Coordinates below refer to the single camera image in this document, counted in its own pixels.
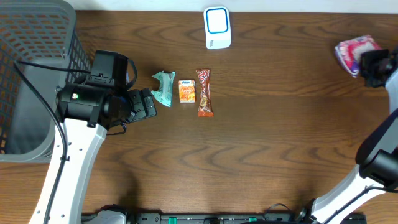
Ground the teal wet wipes pack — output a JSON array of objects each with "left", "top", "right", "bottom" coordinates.
[{"left": 151, "top": 71, "right": 175, "bottom": 107}]

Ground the red purple noodle packet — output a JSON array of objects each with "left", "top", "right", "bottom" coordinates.
[{"left": 335, "top": 35, "right": 381, "bottom": 78}]

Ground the orange tissue box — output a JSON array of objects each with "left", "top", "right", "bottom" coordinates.
[{"left": 178, "top": 80, "right": 196, "bottom": 103}]

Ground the orange brown snack bar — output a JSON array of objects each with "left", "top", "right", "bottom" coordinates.
[{"left": 196, "top": 68, "right": 214, "bottom": 117}]

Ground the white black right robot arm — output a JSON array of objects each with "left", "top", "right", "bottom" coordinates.
[{"left": 296, "top": 49, "right": 397, "bottom": 223}]

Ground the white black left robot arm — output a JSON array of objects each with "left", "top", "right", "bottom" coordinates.
[{"left": 30, "top": 83, "right": 157, "bottom": 223}]

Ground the white barcode scanner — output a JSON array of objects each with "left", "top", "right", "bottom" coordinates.
[{"left": 203, "top": 6, "right": 232, "bottom": 50}]

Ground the grey plastic basket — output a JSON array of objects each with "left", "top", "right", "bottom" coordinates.
[{"left": 1, "top": 1, "right": 91, "bottom": 162}]

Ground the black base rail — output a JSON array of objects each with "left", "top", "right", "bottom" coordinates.
[{"left": 80, "top": 212, "right": 368, "bottom": 224}]

